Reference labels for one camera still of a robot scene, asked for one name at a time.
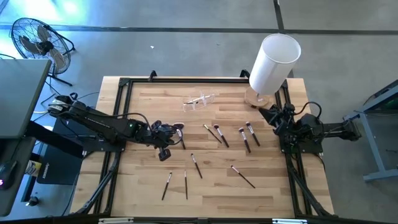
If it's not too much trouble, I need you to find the black aluminium table frame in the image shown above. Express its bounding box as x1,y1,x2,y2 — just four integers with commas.
71,70,335,224

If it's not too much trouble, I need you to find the dark grey desk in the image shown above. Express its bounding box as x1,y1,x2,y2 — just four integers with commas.
0,136,37,217

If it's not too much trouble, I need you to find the small black knob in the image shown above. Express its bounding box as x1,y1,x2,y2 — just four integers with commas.
25,195,40,207

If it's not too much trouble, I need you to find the thin gold-ferrule makeup brush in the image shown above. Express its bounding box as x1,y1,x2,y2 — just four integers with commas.
203,124,223,144

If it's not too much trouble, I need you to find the silver metal bracket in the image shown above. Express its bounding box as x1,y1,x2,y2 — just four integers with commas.
98,217,134,224
272,218,308,224

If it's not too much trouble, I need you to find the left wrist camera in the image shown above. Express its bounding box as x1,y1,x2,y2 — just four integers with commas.
157,147,172,162

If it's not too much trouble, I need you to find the slim black makeup brush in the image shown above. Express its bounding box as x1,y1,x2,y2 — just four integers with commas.
160,171,173,201
183,169,189,200
190,152,203,180
230,164,256,189
183,96,208,105

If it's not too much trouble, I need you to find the grey desk top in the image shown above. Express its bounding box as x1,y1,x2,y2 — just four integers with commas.
0,58,53,139

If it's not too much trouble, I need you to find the clear acrylic organizer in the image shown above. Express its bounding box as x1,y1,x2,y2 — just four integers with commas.
182,89,216,113

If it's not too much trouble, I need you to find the yellow white packet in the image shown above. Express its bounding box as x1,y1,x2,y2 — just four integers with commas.
24,160,43,178

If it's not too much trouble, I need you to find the black floor fan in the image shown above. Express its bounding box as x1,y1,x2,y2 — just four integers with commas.
10,17,76,87

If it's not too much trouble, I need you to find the white cylindrical container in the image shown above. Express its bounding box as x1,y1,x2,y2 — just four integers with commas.
244,33,302,109

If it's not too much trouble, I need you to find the black control box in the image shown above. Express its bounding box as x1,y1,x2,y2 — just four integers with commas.
36,119,86,185

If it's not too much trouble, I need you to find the large powder makeup brush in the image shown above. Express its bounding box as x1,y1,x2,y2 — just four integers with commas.
173,122,187,151

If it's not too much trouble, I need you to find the blue-grey table frame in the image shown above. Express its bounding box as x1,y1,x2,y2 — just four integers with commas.
343,79,398,183

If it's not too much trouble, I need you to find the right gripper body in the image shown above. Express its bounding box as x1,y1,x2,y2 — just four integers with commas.
269,105,296,134

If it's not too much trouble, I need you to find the black computer mouse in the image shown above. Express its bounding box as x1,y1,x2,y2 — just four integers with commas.
0,160,18,190

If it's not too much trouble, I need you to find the dark-head makeup brush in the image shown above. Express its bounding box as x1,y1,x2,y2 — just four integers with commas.
238,127,252,154
245,121,261,147

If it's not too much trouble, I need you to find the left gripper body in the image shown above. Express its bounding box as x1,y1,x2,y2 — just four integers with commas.
149,119,175,149

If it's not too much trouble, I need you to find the pink fluffy-head makeup brush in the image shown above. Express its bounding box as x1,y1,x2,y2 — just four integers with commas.
213,124,230,149

